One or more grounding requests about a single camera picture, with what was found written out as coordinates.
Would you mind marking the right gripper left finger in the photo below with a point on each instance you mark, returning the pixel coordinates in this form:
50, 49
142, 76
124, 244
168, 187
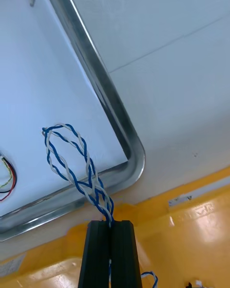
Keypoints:
95, 256

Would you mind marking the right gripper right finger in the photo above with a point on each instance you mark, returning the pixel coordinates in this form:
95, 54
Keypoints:
124, 256

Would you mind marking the steel tray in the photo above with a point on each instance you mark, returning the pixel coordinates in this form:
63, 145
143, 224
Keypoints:
116, 115

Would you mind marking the yellow-orange plastic bin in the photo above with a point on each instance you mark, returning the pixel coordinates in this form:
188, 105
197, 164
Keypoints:
36, 278
179, 245

